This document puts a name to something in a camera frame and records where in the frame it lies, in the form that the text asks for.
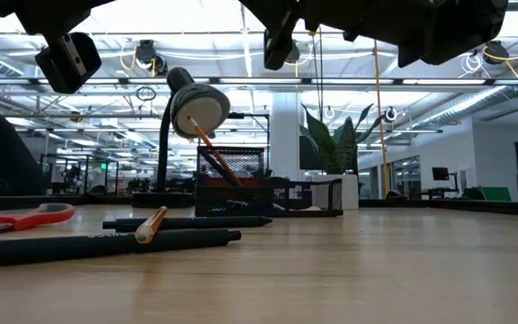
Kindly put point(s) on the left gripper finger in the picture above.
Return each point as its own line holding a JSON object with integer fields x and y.
{"x": 68, "y": 63}

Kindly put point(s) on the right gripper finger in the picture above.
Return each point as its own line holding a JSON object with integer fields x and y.
{"x": 279, "y": 45}

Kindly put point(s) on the yellow pencil with eraser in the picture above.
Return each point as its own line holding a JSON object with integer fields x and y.
{"x": 216, "y": 155}

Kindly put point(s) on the sharpened orange pencil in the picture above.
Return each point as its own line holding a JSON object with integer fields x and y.
{"x": 149, "y": 229}

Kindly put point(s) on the black pen white lettering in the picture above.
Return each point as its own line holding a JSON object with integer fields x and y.
{"x": 83, "y": 247}

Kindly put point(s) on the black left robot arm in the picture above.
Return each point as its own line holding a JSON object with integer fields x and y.
{"x": 2, "y": 153}

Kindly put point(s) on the black mesh desk organizer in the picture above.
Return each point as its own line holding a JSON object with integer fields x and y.
{"x": 241, "y": 201}

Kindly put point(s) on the black desk lamp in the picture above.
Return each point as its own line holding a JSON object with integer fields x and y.
{"x": 202, "y": 110}

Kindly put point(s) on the snake plant in white pot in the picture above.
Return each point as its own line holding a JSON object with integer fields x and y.
{"x": 337, "y": 148}

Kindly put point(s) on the black computer monitor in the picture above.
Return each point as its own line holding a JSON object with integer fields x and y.
{"x": 441, "y": 173}

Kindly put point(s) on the green box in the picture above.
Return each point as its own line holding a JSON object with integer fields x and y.
{"x": 496, "y": 194}

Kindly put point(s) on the black workstation frame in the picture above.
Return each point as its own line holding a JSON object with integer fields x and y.
{"x": 250, "y": 116}
{"x": 86, "y": 157}

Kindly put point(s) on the black metal table frame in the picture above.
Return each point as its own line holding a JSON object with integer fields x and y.
{"x": 443, "y": 206}

